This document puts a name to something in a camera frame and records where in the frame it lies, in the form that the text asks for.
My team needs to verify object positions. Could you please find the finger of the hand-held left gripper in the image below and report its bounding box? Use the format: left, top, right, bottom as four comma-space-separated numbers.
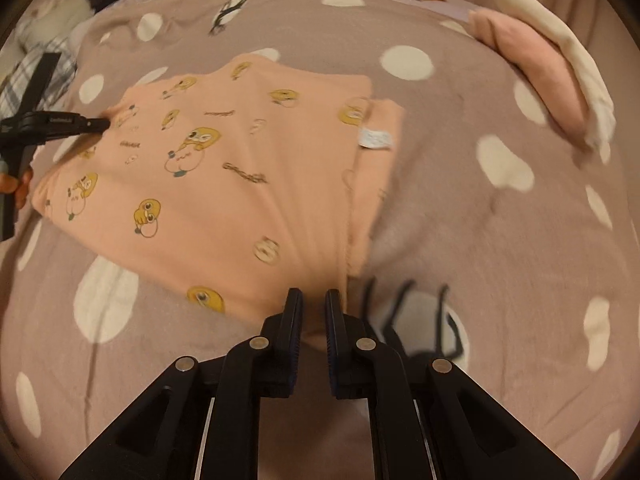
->
67, 114, 112, 135

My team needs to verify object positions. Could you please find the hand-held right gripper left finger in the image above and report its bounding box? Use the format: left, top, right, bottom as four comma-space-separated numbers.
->
59, 287, 305, 480

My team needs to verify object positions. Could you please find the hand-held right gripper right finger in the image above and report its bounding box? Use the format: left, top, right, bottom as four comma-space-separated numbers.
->
325, 288, 576, 480

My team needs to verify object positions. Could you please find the pink cartoon print shirt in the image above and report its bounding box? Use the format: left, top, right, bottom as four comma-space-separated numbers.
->
31, 57, 406, 331

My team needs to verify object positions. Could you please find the person's left hand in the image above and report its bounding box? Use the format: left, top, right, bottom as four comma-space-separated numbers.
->
0, 170, 35, 210

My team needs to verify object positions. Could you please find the plaid quilt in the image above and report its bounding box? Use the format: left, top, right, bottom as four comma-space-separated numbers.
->
0, 47, 78, 116

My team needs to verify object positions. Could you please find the mauve polka dot blanket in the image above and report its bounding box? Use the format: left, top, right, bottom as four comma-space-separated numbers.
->
0, 0, 640, 480

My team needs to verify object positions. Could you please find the folded pink cloth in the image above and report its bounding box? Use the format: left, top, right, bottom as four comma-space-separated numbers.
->
467, 7, 593, 148

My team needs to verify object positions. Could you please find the lavender bed sheet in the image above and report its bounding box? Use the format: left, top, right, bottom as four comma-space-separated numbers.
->
440, 0, 483, 20

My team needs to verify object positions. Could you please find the folded white cloth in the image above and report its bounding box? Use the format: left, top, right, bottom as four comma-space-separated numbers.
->
492, 0, 617, 148

